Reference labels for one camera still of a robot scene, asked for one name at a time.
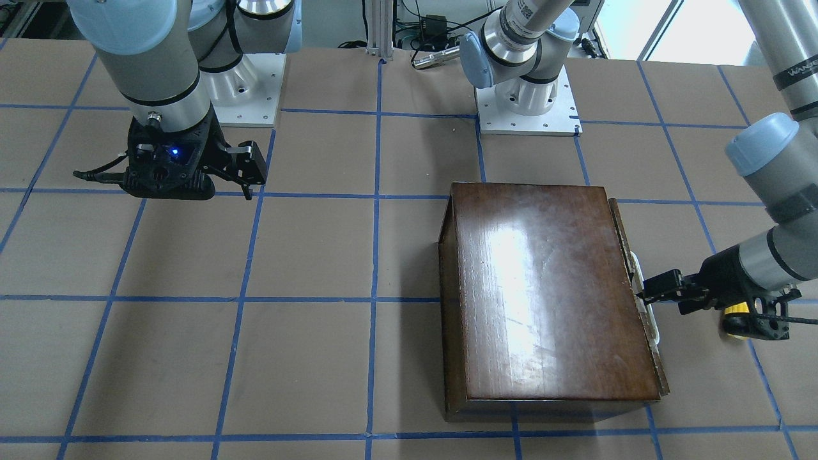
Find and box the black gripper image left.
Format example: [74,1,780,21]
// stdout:
[121,109,268,201]

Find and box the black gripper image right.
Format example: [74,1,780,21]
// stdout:
[637,245,801,339]

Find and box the wooden drawer with white handle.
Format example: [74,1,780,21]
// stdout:
[608,198,671,398]

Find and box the yellow corn cob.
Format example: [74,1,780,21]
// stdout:
[722,302,753,339]

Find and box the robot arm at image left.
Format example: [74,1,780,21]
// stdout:
[69,1,490,299]

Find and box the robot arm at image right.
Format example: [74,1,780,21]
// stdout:
[459,1,817,341]

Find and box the dark wooden drawer cabinet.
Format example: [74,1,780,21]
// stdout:
[438,181,670,424]

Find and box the silver cylinder tool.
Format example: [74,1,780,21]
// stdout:
[411,46,461,70]

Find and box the white base plate image left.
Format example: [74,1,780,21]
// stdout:
[201,54,288,128]

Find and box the white base plate image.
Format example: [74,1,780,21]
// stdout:
[474,66,583,136]
[201,54,288,128]

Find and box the aluminium frame post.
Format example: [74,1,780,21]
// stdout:
[363,1,396,62]

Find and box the white base plate image right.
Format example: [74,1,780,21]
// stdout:
[474,66,583,136]

